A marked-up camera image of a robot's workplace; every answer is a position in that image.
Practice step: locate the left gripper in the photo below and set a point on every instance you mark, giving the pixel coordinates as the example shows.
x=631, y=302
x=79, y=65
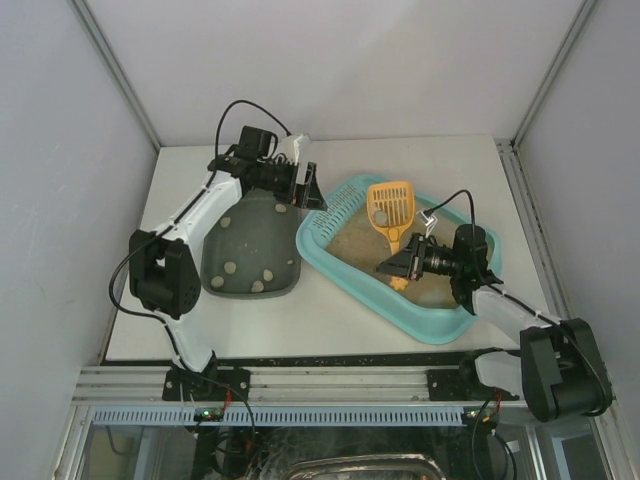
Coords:
x=300, y=185

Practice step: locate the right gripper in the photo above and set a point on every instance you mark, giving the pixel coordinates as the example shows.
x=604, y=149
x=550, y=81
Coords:
x=414, y=258

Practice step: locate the orange litter scoop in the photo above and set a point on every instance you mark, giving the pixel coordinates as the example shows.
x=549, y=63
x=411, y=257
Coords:
x=397, y=200

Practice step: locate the teal litter box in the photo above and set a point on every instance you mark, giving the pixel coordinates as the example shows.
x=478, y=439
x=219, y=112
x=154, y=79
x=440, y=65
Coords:
x=428, y=325

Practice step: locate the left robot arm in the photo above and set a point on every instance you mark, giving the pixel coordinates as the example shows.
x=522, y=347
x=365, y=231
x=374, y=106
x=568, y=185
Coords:
x=163, y=274

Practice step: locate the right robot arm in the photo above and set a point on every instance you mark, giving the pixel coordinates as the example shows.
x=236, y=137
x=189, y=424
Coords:
x=558, y=371

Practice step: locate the beige cat litter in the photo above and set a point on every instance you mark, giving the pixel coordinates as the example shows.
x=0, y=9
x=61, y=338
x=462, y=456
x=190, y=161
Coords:
x=361, y=246

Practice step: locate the dark grey plastic tray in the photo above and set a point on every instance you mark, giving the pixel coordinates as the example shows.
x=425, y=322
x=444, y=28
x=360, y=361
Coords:
x=257, y=238

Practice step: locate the metal bowl below table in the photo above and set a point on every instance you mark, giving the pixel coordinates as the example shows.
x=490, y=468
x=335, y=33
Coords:
x=418, y=464

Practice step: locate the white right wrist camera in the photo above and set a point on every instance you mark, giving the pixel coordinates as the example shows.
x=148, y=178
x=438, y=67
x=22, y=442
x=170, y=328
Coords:
x=428, y=218

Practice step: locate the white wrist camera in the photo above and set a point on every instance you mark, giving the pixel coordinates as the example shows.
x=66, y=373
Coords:
x=428, y=218
x=292, y=146

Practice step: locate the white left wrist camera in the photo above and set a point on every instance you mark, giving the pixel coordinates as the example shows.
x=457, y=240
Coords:
x=292, y=146

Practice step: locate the aluminium mounting rail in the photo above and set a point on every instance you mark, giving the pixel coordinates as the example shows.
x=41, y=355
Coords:
x=278, y=386

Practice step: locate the blue slotted cable duct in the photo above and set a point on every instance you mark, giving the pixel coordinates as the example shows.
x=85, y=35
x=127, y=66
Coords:
x=279, y=416

